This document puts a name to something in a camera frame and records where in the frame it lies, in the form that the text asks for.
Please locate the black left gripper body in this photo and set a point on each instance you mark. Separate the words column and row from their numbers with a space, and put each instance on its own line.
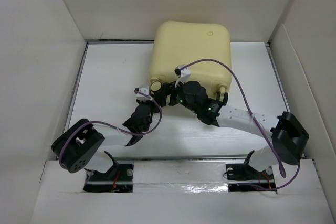
column 153, row 108

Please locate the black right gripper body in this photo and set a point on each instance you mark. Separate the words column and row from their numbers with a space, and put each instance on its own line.
column 181, row 99

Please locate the yellow suitcase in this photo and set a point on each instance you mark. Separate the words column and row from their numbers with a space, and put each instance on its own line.
column 204, row 48

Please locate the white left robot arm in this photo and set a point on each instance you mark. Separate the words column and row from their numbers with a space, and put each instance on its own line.
column 77, row 146

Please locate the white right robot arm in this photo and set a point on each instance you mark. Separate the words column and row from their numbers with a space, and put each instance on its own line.
column 285, row 136

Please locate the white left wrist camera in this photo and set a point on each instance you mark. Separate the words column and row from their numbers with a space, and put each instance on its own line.
column 142, row 93

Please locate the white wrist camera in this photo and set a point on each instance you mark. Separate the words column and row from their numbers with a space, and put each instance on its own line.
column 183, row 73
column 142, row 93

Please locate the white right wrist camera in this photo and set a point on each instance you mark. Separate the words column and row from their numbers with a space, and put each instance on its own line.
column 183, row 73

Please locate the metal base rail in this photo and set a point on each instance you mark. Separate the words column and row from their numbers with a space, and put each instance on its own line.
column 185, row 176

